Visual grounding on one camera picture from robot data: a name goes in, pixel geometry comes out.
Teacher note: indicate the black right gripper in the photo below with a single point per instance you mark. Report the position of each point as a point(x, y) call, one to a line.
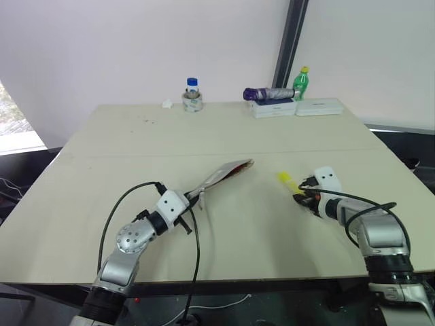
point(312, 203)

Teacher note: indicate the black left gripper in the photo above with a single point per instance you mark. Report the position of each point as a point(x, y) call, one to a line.
point(185, 227)

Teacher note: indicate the yellow highlighter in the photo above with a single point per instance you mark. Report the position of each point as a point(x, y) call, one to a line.
point(288, 181)

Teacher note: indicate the silver grid pouch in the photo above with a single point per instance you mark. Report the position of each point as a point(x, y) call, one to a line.
point(221, 175)

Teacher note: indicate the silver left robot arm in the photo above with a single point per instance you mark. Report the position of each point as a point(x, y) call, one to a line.
point(130, 237)

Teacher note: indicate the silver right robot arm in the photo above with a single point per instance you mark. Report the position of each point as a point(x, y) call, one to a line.
point(380, 234)

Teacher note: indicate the wide white flat box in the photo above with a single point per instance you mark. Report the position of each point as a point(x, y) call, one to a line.
point(317, 107)

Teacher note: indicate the dark blue flat box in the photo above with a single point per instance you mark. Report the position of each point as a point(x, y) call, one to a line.
point(273, 102)

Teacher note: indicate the white tape roll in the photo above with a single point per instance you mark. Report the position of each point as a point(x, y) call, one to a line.
point(193, 102)

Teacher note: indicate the crumpled white paper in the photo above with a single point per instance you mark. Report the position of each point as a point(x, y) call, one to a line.
point(167, 103)

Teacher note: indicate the purple folded umbrella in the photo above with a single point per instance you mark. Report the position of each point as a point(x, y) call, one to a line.
point(268, 92)

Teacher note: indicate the green plastic bottle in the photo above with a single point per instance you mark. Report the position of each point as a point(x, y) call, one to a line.
point(301, 83)

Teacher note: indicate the blue capped white bottle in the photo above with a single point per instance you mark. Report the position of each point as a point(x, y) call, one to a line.
point(192, 85)

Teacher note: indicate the dark low bench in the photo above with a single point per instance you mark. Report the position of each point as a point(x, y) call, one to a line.
point(20, 183)

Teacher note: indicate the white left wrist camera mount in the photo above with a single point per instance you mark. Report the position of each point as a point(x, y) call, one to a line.
point(171, 203)

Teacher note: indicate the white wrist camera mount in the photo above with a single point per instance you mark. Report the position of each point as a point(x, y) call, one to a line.
point(328, 176)
point(171, 203)

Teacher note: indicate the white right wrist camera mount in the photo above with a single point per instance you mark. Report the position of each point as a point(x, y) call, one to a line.
point(328, 176)

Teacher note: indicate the dark window frame post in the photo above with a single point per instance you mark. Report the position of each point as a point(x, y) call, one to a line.
point(290, 44)

